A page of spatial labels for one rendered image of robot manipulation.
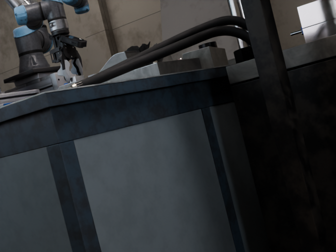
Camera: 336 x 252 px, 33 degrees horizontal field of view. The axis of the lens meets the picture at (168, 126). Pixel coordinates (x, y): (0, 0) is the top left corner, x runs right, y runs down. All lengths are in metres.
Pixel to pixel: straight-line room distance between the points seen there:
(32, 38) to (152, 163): 1.34
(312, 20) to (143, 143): 0.91
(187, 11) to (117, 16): 1.21
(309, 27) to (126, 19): 4.13
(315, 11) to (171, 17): 3.26
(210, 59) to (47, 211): 1.10
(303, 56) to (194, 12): 3.54
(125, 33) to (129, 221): 4.78
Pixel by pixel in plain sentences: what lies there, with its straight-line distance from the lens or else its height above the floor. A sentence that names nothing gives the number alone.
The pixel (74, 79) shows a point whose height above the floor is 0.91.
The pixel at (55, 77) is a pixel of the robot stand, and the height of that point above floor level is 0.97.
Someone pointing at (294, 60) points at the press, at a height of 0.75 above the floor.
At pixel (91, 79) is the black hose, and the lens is 1.67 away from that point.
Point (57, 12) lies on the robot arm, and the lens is 2.36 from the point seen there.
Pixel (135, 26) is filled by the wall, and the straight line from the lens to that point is 6.16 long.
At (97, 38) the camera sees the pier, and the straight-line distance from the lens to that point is 6.34.
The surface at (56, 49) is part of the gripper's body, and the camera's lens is 2.35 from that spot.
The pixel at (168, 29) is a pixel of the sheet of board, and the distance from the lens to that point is 5.40.
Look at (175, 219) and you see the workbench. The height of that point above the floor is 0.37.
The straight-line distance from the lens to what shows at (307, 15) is 2.27.
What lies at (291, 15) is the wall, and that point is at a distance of 5.26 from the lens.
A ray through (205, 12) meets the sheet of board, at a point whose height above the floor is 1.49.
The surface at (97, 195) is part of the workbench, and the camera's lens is 1.49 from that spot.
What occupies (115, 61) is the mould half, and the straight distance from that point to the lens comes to 2.08.
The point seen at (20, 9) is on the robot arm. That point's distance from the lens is 2.38.
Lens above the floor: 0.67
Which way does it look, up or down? 1 degrees down
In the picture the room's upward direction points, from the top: 14 degrees counter-clockwise
